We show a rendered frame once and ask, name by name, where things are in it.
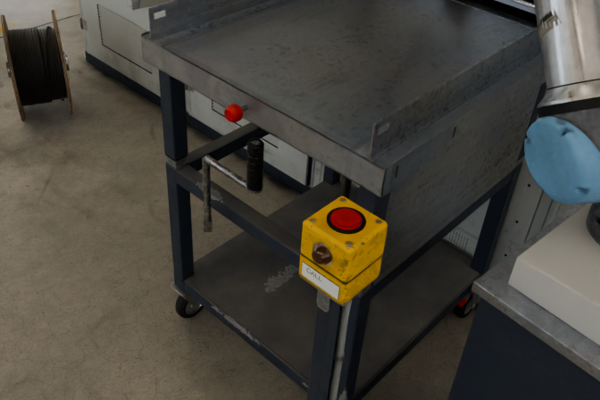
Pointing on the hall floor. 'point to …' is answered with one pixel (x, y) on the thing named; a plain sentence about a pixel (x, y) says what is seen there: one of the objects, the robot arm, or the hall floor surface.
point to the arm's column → (515, 364)
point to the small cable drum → (37, 65)
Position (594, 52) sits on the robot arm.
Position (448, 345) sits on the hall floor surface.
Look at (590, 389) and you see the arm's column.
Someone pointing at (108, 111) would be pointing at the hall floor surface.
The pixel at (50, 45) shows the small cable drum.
